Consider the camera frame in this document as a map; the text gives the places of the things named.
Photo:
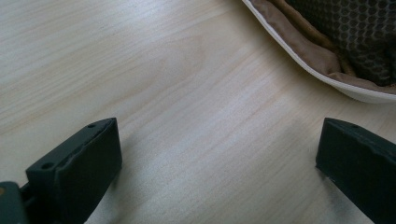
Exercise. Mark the white tray with brown cloth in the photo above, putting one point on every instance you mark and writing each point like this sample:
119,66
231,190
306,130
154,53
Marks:
336,40

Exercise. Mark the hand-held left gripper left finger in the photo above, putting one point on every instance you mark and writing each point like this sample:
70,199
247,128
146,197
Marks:
77,169

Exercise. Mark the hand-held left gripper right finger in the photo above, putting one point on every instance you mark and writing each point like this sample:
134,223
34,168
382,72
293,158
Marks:
358,161

